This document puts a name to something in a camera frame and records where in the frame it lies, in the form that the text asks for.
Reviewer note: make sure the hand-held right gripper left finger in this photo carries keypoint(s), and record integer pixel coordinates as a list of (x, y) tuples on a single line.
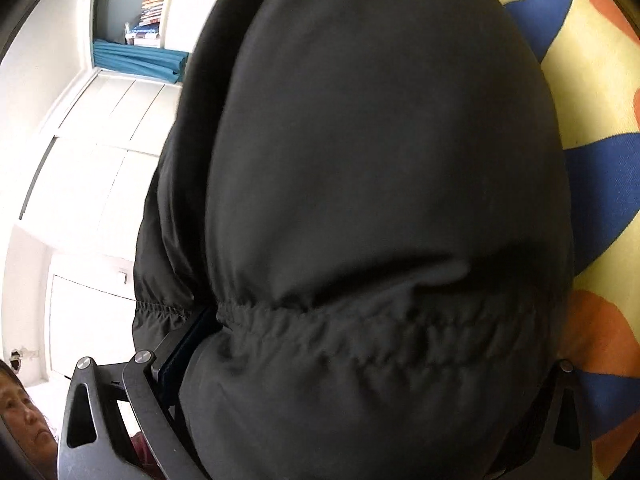
[(145, 400)]

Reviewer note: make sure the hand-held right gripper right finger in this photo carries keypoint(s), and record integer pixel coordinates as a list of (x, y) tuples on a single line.
[(576, 435)]

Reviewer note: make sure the black puffer jacket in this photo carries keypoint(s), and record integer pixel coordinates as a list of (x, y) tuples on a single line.
[(375, 160)]

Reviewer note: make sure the white wardrobe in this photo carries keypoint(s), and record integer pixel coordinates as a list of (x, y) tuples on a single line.
[(100, 160)]

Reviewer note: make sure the yellow dinosaur printed blanket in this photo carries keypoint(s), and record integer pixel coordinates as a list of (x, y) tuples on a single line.
[(600, 110)]

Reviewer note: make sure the blue curtain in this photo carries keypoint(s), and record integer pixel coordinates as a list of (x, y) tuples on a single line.
[(135, 62)]

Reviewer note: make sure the row of books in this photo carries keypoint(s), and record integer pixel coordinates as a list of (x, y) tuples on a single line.
[(155, 5)]

